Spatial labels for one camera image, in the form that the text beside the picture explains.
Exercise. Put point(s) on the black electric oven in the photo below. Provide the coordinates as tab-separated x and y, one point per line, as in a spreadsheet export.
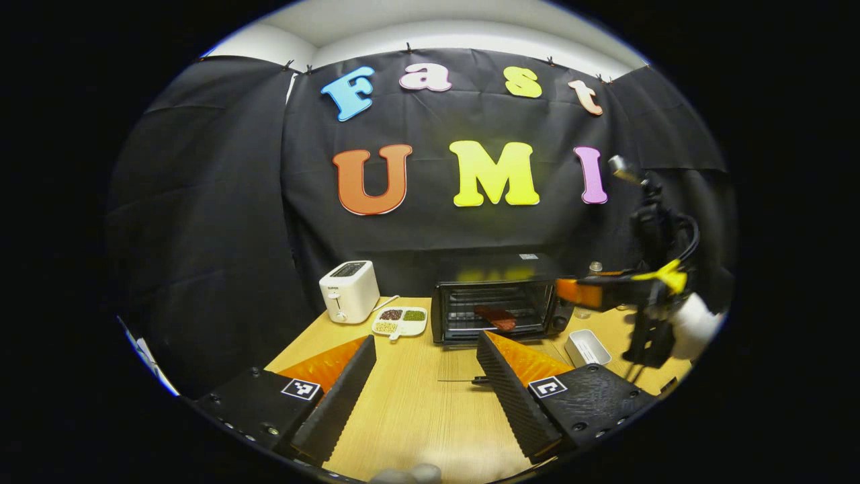
497	269

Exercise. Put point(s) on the white divided seasoning dish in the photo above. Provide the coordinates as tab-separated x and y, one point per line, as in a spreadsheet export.
400	321

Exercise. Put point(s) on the white rectangular dish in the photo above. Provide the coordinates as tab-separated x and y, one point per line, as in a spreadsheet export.
586	349

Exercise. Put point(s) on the white toaster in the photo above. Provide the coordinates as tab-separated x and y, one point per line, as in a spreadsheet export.
349	296

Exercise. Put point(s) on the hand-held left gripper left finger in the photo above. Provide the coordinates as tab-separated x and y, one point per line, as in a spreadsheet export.
339	396

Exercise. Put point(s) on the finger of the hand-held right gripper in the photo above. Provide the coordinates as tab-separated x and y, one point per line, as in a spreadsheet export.
584	292

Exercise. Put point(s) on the white furniture edge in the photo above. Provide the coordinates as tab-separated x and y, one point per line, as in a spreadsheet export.
151	359

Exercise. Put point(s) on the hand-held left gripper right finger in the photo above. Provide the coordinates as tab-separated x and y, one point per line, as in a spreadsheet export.
510	396

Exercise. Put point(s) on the black backdrop cloth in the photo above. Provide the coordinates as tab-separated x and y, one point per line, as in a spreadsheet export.
235	235

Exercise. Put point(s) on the brown meat piece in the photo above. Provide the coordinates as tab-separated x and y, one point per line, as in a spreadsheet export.
497	317

